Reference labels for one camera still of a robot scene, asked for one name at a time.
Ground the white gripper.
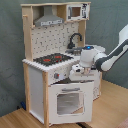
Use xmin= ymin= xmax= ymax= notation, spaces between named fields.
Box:
xmin=69 ymin=63 xmax=101 ymax=80

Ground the grey toy sink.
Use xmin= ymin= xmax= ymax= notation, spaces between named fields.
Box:
xmin=65 ymin=46 xmax=96 ymax=57

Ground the wooden toy kitchen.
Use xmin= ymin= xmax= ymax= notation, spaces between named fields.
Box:
xmin=22 ymin=2 xmax=104 ymax=127

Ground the white toy microwave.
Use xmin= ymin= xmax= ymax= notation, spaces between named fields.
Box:
xmin=66 ymin=3 xmax=90 ymax=21

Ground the black toy faucet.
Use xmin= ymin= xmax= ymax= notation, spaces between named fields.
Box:
xmin=67 ymin=33 xmax=83 ymax=49

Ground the grey range hood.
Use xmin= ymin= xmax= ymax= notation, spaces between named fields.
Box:
xmin=34 ymin=5 xmax=64 ymax=27

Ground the white oven door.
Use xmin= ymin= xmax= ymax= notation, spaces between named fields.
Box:
xmin=48 ymin=82 xmax=94 ymax=124

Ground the black stove top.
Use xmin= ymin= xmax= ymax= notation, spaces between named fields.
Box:
xmin=34 ymin=53 xmax=71 ymax=67

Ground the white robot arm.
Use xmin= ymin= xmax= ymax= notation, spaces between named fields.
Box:
xmin=69 ymin=24 xmax=128 ymax=81

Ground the left red stove knob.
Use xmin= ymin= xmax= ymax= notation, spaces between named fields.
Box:
xmin=54 ymin=73 xmax=60 ymax=79

